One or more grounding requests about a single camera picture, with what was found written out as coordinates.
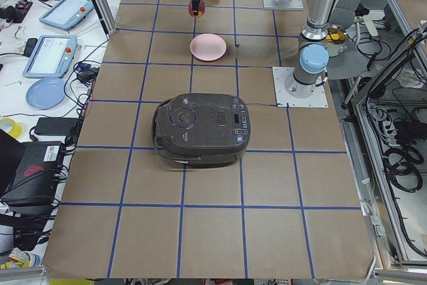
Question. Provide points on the pink plate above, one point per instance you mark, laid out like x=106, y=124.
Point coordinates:
x=208, y=47

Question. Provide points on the blue plate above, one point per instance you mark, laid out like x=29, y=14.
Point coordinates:
x=46, y=93

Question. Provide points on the blue teach pendant far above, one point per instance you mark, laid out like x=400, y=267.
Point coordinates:
x=66, y=14

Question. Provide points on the blue teach pendant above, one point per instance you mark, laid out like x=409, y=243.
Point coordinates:
x=51, y=57
x=66, y=14

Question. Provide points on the dark grey rice cooker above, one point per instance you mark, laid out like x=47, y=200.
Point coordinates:
x=201, y=128

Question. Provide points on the yellow round tin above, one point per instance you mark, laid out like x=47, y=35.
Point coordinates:
x=336, y=40

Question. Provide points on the blue teach pendant near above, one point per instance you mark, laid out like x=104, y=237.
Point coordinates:
x=51, y=57

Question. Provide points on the black power adapter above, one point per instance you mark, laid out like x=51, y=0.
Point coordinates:
x=55, y=126

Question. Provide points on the yellow tape roll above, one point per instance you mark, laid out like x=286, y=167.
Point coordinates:
x=11, y=127

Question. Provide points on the black laptop computer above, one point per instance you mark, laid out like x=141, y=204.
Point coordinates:
x=29, y=171

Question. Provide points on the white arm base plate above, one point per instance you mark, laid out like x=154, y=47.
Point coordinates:
x=290, y=93

